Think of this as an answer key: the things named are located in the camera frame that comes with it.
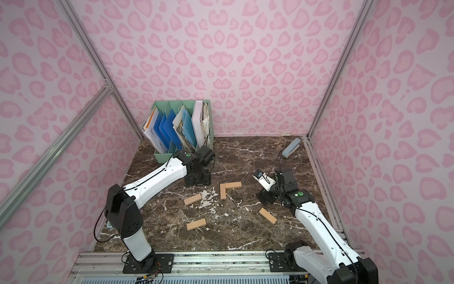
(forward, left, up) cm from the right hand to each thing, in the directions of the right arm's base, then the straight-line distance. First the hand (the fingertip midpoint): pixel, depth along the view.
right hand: (265, 185), depth 82 cm
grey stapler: (+32, -21, -10) cm, 39 cm away
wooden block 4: (+7, +15, -12) cm, 21 cm away
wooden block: (+3, +21, -12) cm, 24 cm away
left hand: (+1, +29, 0) cm, 29 cm away
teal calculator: (-16, +73, -11) cm, 76 cm away
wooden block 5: (-10, -2, -13) cm, 16 cm away
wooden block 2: (-2, +36, -12) cm, 38 cm away
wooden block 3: (-14, +32, -13) cm, 37 cm away
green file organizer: (+28, +46, +11) cm, 55 cm away
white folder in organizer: (+30, +35, +9) cm, 47 cm away
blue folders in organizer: (+30, +53, +7) cm, 61 cm away
